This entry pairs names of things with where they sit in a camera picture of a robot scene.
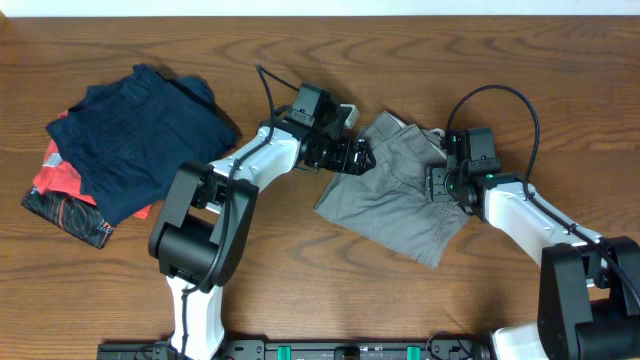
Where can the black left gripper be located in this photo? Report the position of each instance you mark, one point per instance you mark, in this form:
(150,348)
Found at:
(358,156)

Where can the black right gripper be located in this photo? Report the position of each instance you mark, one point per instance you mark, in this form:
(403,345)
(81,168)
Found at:
(435,184)

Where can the grey shorts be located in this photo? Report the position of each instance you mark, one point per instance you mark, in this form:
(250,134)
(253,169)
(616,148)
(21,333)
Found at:
(391,204)

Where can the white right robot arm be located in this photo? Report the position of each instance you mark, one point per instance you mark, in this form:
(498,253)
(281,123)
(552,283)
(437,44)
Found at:
(588,305)

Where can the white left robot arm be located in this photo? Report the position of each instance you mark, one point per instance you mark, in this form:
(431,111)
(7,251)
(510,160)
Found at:
(203,226)

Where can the navy blue folded garment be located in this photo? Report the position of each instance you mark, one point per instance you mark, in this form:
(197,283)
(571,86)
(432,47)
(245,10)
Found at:
(127,139)

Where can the black patterned folded garment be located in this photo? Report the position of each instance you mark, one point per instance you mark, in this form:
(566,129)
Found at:
(72,215)

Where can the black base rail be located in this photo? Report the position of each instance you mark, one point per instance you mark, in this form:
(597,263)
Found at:
(441,345)

